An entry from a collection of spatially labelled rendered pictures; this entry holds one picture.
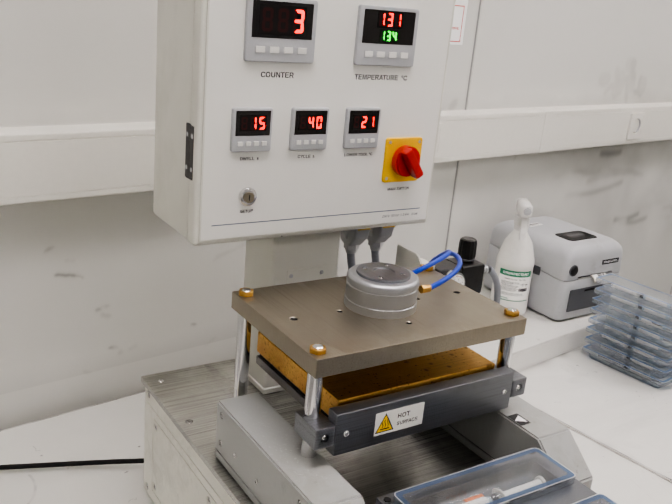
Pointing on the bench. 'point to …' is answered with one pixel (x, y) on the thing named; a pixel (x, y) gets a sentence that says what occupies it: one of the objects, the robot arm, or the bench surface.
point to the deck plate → (387, 482)
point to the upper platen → (350, 388)
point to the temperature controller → (390, 19)
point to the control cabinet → (297, 132)
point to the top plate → (375, 316)
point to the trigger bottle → (516, 261)
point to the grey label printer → (561, 265)
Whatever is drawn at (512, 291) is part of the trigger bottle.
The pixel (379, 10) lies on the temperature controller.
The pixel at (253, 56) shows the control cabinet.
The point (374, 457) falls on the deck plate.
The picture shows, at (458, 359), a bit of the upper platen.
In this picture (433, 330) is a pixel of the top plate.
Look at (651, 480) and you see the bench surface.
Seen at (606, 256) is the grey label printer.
